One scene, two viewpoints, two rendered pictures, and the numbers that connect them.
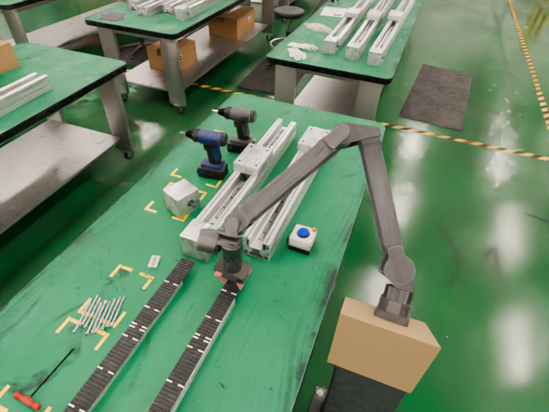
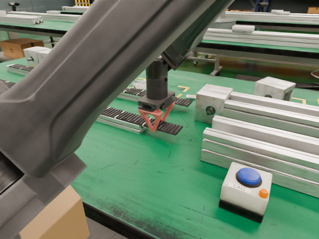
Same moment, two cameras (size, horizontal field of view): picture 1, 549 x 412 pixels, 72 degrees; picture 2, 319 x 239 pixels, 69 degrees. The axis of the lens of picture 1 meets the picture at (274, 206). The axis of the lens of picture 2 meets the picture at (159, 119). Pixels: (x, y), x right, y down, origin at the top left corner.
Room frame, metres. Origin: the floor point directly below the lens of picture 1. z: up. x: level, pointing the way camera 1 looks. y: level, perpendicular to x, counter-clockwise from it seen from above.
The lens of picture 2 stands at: (0.80, -0.46, 1.15)
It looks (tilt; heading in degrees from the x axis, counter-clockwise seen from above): 29 degrees down; 98
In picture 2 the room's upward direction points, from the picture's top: straight up
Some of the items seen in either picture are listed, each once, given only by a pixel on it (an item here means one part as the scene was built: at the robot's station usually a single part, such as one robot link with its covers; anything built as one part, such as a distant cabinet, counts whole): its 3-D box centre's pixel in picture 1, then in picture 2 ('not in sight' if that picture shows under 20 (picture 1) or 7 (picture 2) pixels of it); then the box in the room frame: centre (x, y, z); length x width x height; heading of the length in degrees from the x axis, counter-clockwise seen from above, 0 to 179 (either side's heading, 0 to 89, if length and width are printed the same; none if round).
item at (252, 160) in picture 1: (253, 162); not in sight; (1.29, 0.10, 0.87); 0.16 x 0.11 x 0.07; 160
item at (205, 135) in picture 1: (204, 152); not in sight; (1.32, 0.30, 0.89); 0.20 x 0.08 x 0.22; 78
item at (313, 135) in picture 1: (314, 143); not in sight; (1.46, -0.17, 0.87); 0.16 x 0.11 x 0.07; 160
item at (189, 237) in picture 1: (203, 241); (212, 105); (0.87, 0.24, 0.83); 0.12 x 0.09 x 0.10; 70
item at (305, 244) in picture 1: (300, 238); (246, 187); (0.92, -0.10, 0.81); 0.10 x 0.08 x 0.06; 70
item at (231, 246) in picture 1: (229, 248); (157, 66); (0.71, 0.12, 0.98); 0.07 x 0.06 x 0.07; 77
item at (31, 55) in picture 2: not in sight; (36, 57); (-0.07, 0.74, 0.83); 0.11 x 0.10 x 0.10; 70
